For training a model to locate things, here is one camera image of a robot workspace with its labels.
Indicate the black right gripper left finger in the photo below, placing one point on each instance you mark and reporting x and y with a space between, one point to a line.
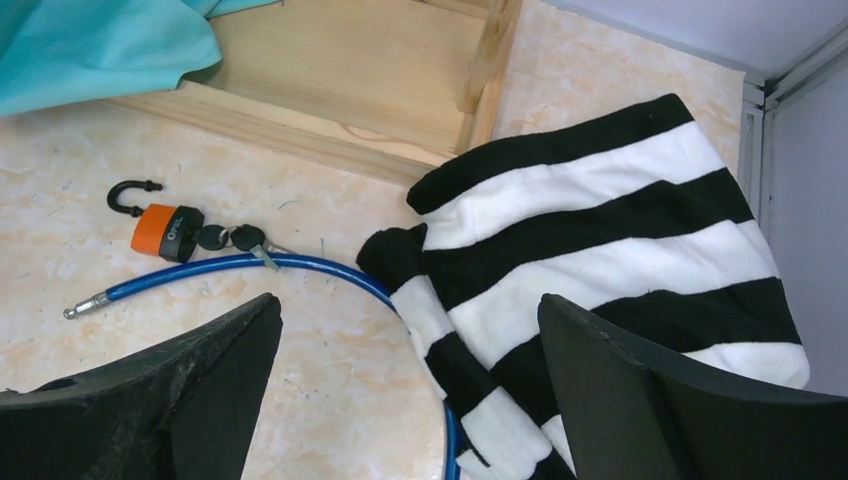
185 408

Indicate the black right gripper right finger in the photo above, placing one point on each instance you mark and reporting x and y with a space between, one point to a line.
633 409

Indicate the black-headed padlock keys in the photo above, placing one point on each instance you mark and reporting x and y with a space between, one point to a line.
246 238

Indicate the blue cable lock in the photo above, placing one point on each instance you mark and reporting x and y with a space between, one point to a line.
231 262

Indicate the orange black padlock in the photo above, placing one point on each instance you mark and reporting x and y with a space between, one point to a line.
168 232

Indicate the black white striped cloth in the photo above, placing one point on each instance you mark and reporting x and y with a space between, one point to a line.
632 216

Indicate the teal t-shirt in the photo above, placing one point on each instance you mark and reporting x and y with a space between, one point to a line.
61 52

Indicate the wooden clothes rack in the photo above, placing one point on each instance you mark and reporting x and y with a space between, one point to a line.
389 89

